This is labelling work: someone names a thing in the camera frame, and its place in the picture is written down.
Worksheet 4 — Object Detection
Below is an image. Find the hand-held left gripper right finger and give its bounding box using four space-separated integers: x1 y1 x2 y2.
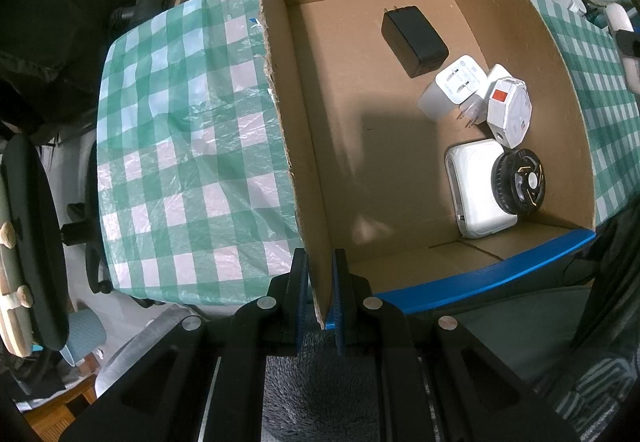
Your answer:
333 249 581 442

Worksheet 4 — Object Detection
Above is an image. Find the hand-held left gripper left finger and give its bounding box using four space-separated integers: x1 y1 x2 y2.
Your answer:
60 248 310 442

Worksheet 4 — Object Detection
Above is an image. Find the white plug charger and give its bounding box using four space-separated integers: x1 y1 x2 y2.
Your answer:
457 63 513 129

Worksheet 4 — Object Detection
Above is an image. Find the white octagonal red label adapter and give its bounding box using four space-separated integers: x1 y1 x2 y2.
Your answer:
486 77 535 148

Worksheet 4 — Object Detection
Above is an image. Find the white cube travel adapter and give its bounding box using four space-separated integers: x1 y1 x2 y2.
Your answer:
417 54 488 124

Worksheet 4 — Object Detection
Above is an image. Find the black filament spool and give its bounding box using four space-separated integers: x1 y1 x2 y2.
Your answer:
491 148 547 215

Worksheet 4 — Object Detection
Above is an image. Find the white power bank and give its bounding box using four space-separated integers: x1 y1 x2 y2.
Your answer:
445 138 518 239

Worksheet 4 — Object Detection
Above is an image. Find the cardboard box with blue edge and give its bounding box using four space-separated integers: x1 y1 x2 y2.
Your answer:
254 0 598 330

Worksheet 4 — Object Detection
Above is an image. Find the black power adapter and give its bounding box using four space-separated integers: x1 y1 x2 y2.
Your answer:
381 5 449 79

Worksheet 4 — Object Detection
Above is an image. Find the dark grey fleece cloth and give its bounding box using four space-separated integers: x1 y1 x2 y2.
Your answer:
260 336 387 442

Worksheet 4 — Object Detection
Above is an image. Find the green checkered tablecloth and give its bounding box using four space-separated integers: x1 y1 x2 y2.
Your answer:
95 0 640 308

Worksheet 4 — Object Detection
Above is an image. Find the teal stool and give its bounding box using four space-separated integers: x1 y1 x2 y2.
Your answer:
60 312 107 367

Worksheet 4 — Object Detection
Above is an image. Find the black chair base with wheels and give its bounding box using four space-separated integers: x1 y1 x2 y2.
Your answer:
60 142 153 309

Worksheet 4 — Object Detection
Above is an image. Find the wooden furniture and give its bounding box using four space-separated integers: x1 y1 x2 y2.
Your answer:
20 362 101 425

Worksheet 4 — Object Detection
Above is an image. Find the dark striped cloth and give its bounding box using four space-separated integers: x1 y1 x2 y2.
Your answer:
530 212 640 442

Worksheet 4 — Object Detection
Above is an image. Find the large dark cloth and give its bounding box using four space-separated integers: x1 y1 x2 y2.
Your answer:
0 0 147 135

